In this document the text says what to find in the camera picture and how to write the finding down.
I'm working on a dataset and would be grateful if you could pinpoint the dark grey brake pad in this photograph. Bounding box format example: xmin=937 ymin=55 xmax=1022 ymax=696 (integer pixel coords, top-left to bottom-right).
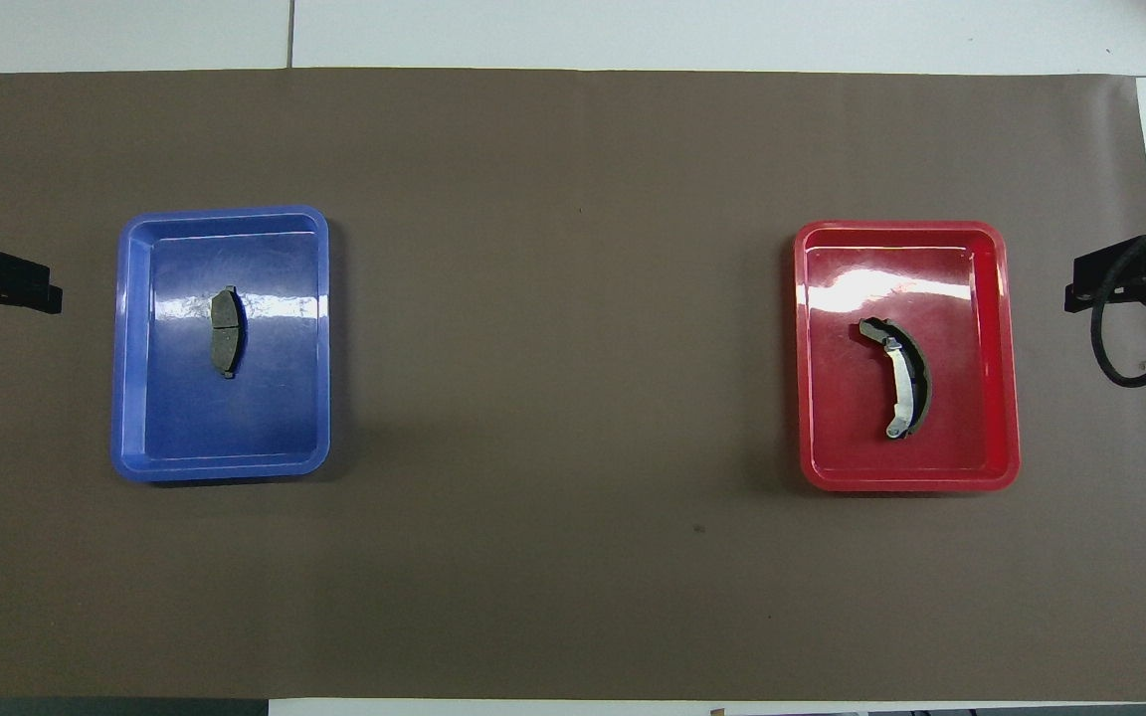
xmin=209 ymin=285 xmax=245 ymax=380

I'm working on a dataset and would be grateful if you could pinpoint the curved silver black brake shoe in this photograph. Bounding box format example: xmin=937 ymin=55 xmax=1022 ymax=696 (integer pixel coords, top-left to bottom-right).
xmin=858 ymin=316 xmax=933 ymax=441

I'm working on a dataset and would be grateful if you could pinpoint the blue plastic tray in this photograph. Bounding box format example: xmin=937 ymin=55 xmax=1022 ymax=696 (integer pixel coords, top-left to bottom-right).
xmin=111 ymin=206 xmax=331 ymax=484

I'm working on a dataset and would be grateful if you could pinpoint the red plastic tray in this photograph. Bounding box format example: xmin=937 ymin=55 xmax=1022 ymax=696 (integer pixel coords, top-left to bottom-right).
xmin=794 ymin=220 xmax=1021 ymax=493

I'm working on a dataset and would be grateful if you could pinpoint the brown table mat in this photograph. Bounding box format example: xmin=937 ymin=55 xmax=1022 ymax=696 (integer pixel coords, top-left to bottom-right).
xmin=0 ymin=68 xmax=1146 ymax=702

